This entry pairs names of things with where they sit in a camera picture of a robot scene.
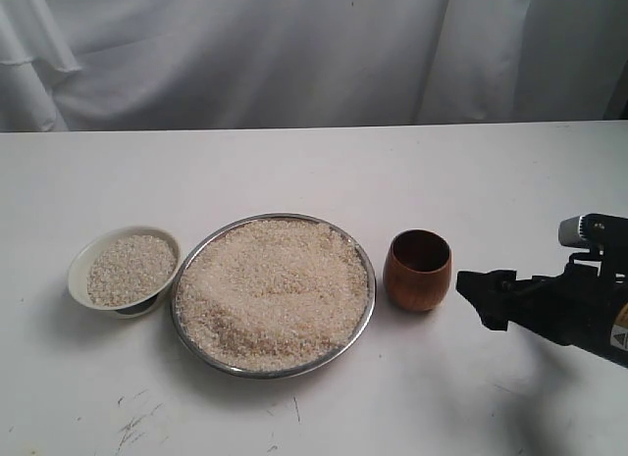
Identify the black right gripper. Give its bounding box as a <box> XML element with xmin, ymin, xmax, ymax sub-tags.
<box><xmin>455</xmin><ymin>263</ymin><xmax>627</xmax><ymax>366</ymax></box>

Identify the brown wooden cup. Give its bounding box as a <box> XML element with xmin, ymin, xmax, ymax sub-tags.
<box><xmin>383</xmin><ymin>229</ymin><xmax>452</xmax><ymax>313</ymax></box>

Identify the rice heap in tray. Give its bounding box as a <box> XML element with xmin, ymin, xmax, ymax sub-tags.
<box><xmin>175</xmin><ymin>218</ymin><xmax>370</xmax><ymax>370</ymax></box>

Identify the rice in white bowl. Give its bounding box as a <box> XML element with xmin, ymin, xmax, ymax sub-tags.
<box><xmin>87</xmin><ymin>234</ymin><xmax>177</xmax><ymax>307</ymax></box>

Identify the white ceramic bowl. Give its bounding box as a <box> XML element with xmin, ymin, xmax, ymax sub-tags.
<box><xmin>67</xmin><ymin>226</ymin><xmax>183</xmax><ymax>319</ymax></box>

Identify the round metal tray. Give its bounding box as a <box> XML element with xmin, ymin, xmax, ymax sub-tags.
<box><xmin>170</xmin><ymin>212</ymin><xmax>378</xmax><ymax>380</ymax></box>

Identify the white backdrop curtain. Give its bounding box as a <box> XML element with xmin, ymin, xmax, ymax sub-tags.
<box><xmin>1</xmin><ymin>0</ymin><xmax>627</xmax><ymax>131</ymax></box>

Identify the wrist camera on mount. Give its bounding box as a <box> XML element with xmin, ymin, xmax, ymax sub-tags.
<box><xmin>558</xmin><ymin>213</ymin><xmax>627</xmax><ymax>276</ymax></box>

